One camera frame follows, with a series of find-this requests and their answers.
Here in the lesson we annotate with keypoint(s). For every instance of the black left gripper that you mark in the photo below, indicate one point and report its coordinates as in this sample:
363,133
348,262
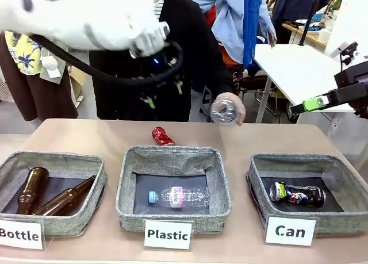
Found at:
161,68

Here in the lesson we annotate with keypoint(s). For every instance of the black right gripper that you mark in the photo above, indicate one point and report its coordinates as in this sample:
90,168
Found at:
352,87

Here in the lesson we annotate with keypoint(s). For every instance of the crushed clear plastic bottle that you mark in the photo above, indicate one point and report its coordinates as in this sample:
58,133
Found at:
224,110

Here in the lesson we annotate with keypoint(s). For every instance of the crushed dark printed can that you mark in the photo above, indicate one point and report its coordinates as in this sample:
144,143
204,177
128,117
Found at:
299,195

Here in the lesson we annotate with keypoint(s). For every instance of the clear water bottle pink label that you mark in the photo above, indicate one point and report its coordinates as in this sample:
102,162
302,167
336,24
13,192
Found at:
187,198

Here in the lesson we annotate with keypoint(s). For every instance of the brown glass bottle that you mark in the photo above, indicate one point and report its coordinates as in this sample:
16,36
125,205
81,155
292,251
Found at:
66,199
31,186

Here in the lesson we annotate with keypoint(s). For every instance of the person left forearm black sleeve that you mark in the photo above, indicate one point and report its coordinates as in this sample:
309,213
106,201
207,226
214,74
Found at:
218,65

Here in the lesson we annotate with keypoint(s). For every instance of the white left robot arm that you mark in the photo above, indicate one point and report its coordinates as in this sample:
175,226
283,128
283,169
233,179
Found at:
72,19

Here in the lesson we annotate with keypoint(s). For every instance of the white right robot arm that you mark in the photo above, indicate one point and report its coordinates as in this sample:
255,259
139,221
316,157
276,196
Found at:
352,25

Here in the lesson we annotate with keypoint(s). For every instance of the crushed red can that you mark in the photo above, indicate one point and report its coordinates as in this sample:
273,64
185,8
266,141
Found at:
161,137

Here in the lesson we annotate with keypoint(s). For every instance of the grey fabric basket Plastic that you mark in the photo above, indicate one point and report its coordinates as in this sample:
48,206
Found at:
172,154

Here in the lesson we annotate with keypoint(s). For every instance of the grey fabric basket Can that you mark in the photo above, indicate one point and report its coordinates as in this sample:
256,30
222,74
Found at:
339,222

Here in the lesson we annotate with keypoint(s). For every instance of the white sign Can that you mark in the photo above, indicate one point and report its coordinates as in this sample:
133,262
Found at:
290,231

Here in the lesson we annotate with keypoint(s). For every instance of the grey fabric basket Bottle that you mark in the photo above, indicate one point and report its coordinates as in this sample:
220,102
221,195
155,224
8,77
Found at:
72,221

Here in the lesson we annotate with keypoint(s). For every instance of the person left hand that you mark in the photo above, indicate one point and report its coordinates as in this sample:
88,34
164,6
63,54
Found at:
242,111

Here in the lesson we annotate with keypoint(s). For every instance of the white table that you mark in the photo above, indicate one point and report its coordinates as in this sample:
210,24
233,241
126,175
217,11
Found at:
299,74

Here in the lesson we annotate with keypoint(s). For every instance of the person in black cardigan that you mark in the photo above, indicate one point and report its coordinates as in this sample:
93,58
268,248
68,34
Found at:
184,31

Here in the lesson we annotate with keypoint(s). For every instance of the wooden table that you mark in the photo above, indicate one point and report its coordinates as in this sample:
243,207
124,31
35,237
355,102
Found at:
309,35

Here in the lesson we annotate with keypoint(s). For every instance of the cardboard box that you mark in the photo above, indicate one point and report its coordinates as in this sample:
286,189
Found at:
76,85

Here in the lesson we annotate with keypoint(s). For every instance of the person in blue shirt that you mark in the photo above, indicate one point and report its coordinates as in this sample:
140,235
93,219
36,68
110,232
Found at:
230,25

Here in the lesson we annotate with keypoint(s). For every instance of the person in dark navy top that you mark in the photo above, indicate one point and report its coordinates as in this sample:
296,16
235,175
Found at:
296,8

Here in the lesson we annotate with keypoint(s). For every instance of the person in yellow floral shirt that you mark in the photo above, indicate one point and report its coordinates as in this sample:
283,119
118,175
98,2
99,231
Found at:
28,74

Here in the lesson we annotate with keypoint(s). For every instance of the white sign Plastic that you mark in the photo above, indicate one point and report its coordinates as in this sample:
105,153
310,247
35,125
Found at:
167,234

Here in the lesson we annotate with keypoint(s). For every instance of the white sign Bottle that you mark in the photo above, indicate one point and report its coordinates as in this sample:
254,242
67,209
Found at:
20,234

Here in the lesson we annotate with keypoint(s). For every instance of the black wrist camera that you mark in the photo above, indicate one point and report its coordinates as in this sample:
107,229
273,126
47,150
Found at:
348,55

